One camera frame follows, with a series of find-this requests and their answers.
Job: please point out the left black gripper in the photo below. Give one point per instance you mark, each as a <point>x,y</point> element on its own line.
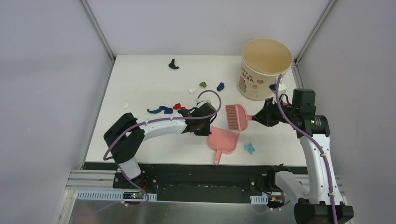
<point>202,124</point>

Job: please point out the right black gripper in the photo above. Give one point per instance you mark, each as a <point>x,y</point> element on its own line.
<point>265,115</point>

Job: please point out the pink plastic dustpan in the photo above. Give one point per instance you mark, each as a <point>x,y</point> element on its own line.
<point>222,142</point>

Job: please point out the pink plastic hand brush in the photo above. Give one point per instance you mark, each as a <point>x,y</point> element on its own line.
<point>237,117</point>

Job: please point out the light blue paper scrap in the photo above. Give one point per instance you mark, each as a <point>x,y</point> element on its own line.
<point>249,148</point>

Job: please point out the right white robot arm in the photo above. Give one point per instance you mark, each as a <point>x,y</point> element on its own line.
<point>322,202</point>

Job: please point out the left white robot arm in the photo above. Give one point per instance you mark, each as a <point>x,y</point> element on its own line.
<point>126,135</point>

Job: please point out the red paper scrap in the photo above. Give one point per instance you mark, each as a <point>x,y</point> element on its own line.
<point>178,106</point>

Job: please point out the long blue paper scrap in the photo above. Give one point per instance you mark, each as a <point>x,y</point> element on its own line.
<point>164,109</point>

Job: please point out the green paper scrap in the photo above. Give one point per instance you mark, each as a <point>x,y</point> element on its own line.
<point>203,84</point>

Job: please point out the dark blue paper scrap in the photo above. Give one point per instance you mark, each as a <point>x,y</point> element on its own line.
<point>220,87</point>

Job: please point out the beige cartoon paper bucket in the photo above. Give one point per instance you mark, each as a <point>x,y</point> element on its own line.
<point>262,61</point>

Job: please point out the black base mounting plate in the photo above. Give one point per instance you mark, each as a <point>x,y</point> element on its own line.
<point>210,183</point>

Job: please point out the black paper scrap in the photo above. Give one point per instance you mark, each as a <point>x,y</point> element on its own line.
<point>172,64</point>

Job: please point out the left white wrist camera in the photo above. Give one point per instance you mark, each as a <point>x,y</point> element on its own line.
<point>201,101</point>

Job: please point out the right white cable duct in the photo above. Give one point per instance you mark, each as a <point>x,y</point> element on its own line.
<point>263,199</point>

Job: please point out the white cable duct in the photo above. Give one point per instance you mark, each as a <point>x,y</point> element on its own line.
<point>109,195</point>
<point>263,199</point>

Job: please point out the left white cable duct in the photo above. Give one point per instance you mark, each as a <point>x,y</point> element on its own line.
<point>109,195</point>

